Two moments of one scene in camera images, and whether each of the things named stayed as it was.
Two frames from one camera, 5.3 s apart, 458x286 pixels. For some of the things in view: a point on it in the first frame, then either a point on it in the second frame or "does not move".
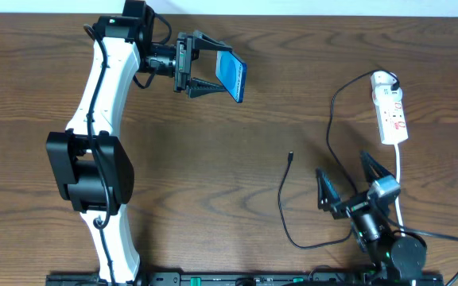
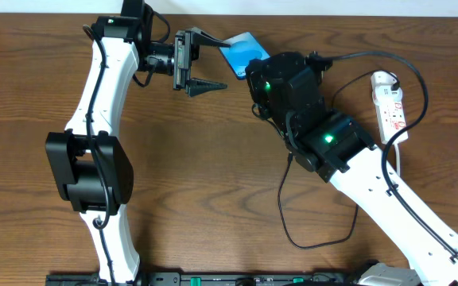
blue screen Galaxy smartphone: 230,71 -> 243,48
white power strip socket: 389,107 does not move
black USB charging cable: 395,86 does not move
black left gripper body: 182,63 does not move
